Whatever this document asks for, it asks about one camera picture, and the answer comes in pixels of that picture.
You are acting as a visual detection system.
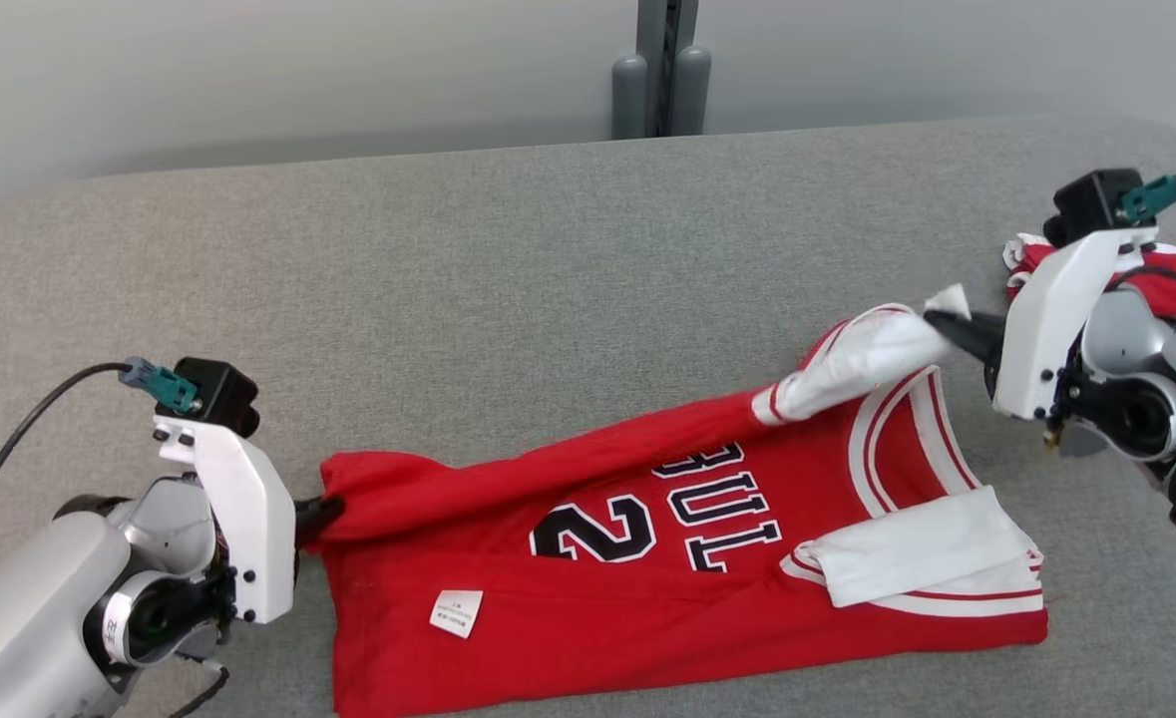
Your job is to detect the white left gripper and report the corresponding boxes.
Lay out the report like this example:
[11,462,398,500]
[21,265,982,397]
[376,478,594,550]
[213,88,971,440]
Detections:
[154,419,346,624]

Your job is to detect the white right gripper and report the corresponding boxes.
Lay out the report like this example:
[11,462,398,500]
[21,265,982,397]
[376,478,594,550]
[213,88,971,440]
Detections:
[924,229,1159,422]

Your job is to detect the red shorts white stripe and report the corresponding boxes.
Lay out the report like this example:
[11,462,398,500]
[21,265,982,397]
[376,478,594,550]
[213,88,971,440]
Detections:
[1004,232,1176,320]

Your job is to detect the red basketball jersey white sleeves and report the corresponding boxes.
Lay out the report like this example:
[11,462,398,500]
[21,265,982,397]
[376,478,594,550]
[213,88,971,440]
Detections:
[303,284,1050,718]

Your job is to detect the teal plug left camera cable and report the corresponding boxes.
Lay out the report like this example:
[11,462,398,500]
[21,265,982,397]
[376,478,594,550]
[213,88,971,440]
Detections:
[0,359,199,599]

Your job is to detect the teal plug camera cable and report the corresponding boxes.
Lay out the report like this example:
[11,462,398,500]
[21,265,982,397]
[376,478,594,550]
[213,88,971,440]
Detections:
[0,359,199,599]
[1119,163,1176,222]

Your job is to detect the teal plug right camera cable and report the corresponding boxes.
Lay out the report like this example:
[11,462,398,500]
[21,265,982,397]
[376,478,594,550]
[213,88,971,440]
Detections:
[1119,163,1176,222]

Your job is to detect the grey cylindrical post bumper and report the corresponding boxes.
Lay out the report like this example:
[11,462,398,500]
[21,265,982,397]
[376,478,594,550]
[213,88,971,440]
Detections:
[671,45,713,137]
[611,55,649,141]

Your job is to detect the grey metal wall post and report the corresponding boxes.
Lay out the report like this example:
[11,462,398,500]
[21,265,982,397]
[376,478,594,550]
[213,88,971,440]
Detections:
[635,0,700,138]

